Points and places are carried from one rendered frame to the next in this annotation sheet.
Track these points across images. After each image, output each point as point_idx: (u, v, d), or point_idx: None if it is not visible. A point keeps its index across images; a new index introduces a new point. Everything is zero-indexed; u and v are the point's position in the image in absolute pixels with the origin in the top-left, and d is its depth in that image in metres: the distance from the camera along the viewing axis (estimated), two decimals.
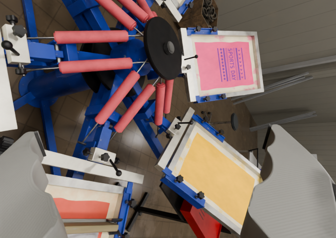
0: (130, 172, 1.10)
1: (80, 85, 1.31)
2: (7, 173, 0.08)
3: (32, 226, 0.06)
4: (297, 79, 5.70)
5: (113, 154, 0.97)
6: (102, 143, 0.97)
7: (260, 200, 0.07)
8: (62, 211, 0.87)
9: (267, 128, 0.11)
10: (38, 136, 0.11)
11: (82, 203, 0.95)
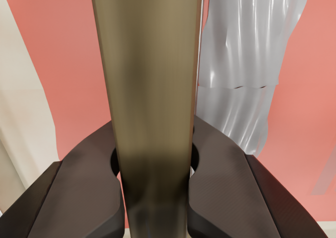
0: None
1: None
2: (94, 149, 0.09)
3: (98, 206, 0.07)
4: None
5: None
6: None
7: (197, 190, 0.07)
8: None
9: None
10: None
11: (40, 34, 0.15)
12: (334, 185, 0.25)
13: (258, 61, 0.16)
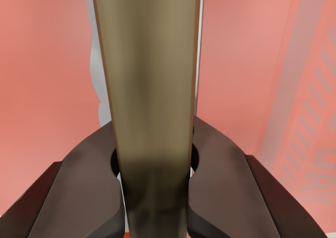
0: None
1: None
2: (94, 149, 0.09)
3: (99, 207, 0.07)
4: None
5: None
6: None
7: (197, 191, 0.07)
8: (15, 149, 0.19)
9: None
10: None
11: None
12: None
13: None
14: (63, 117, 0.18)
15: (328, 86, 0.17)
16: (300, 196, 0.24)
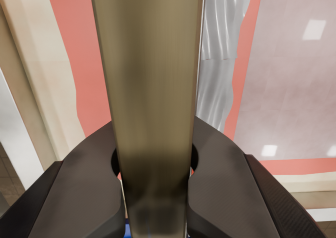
0: None
1: None
2: (95, 149, 0.09)
3: (99, 206, 0.07)
4: None
5: None
6: None
7: (196, 190, 0.07)
8: None
9: None
10: None
11: (69, 20, 0.22)
12: None
13: (220, 39, 0.23)
14: None
15: None
16: None
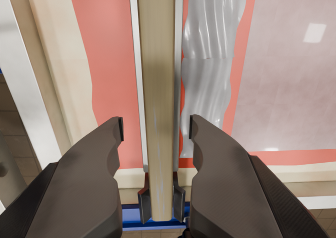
0: None
1: None
2: (90, 150, 0.09)
3: (96, 207, 0.07)
4: None
5: None
6: None
7: (200, 190, 0.07)
8: (124, 90, 0.30)
9: (190, 120, 0.12)
10: (121, 122, 0.12)
11: (89, 24, 0.25)
12: None
13: (219, 41, 0.26)
14: None
15: None
16: None
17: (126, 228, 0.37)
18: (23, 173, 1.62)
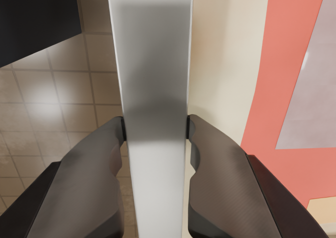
0: None
1: None
2: (93, 149, 0.09)
3: (97, 206, 0.07)
4: None
5: None
6: None
7: (198, 190, 0.07)
8: None
9: (187, 120, 0.12)
10: (123, 122, 0.12)
11: None
12: None
13: None
14: None
15: None
16: None
17: None
18: None
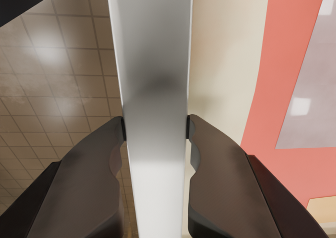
0: None
1: None
2: (93, 149, 0.09)
3: (97, 206, 0.07)
4: None
5: None
6: None
7: (198, 190, 0.07)
8: None
9: (187, 120, 0.12)
10: (123, 122, 0.12)
11: None
12: None
13: None
14: None
15: None
16: None
17: None
18: None
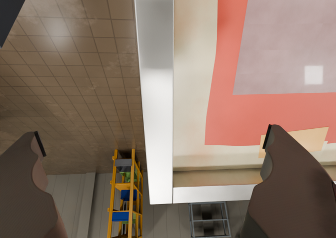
0: None
1: None
2: (7, 173, 0.08)
3: (32, 226, 0.06)
4: None
5: None
6: None
7: (260, 200, 0.07)
8: None
9: (267, 128, 0.11)
10: (38, 136, 0.11)
11: None
12: None
13: None
14: None
15: None
16: None
17: None
18: None
